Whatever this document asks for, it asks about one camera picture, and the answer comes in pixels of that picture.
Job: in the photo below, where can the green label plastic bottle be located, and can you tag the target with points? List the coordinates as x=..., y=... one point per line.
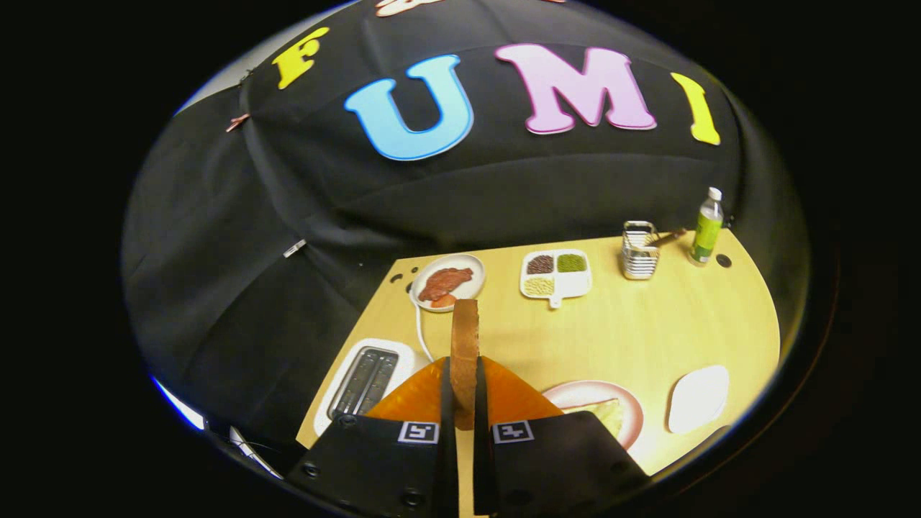
x=706, y=234

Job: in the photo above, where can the pink plate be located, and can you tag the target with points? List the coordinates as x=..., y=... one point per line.
x=575, y=392

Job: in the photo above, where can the red-brown meat piece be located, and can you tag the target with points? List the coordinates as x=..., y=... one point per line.
x=446, y=282

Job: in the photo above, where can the green beans portion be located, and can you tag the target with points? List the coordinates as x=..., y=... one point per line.
x=571, y=262

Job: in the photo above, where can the white toaster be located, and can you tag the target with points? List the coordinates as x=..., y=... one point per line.
x=411, y=354

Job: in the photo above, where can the red clip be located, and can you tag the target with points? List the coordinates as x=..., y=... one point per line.
x=238, y=122

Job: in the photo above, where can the green lettuce leaf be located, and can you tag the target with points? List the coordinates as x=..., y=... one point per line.
x=608, y=417

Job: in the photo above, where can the small white clip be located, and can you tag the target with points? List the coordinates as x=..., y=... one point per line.
x=294, y=249

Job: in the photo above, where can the white round plate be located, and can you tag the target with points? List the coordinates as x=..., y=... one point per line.
x=471, y=288

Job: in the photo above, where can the toasted bread slice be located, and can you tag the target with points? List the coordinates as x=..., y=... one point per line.
x=465, y=345

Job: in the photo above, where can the white rounded square plate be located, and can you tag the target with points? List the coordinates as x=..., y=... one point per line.
x=698, y=399

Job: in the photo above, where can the yellow beans portion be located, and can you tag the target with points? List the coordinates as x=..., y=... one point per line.
x=539, y=286

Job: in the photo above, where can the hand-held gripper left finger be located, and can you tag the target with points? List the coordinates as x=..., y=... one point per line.
x=447, y=432

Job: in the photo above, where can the orange carrot slice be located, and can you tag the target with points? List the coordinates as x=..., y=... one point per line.
x=443, y=301

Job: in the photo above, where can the brown beans portion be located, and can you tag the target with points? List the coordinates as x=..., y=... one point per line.
x=540, y=265

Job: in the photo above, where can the black backdrop cloth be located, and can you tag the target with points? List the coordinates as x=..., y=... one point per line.
x=504, y=187

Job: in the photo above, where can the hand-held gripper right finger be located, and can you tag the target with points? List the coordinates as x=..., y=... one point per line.
x=481, y=446

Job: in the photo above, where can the white divided dish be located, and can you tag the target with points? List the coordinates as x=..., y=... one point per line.
x=572, y=284

